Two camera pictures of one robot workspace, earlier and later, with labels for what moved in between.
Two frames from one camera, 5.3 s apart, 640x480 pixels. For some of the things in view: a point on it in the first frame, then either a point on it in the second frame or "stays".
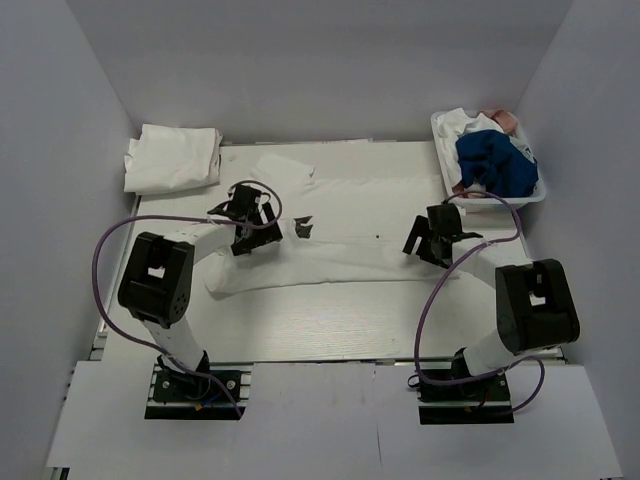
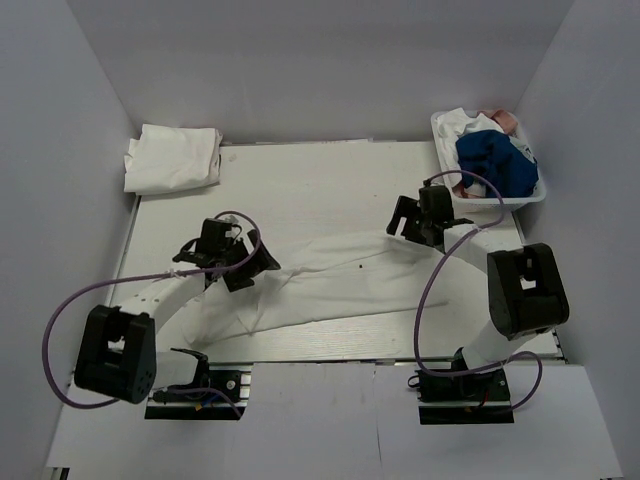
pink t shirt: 507,120 stays
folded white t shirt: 168,158 stays
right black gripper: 420,229 stays
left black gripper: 268,233 → 264,261
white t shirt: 332,230 → 341,284
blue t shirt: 488,158 stays
